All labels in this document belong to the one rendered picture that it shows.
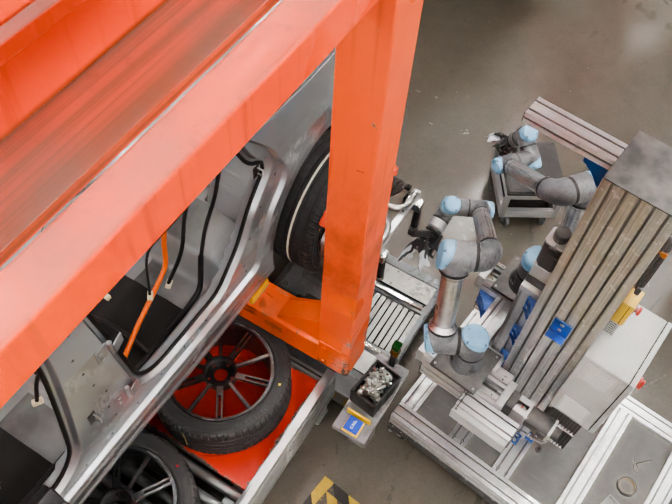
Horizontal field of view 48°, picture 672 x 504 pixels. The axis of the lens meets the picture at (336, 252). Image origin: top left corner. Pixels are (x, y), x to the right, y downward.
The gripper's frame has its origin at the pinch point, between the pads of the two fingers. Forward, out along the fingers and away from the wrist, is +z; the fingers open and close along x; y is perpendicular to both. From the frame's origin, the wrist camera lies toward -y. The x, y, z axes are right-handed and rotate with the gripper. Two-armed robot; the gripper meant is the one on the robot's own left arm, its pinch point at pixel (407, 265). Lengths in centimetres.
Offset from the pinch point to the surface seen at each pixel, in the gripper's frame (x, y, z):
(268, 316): 45, -14, 51
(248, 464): 35, 15, 113
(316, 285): 87, 31, 24
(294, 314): 33, -11, 43
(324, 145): 45, -40, -27
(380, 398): 5, 34, 54
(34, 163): -142, -188, 46
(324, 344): 18, 0, 47
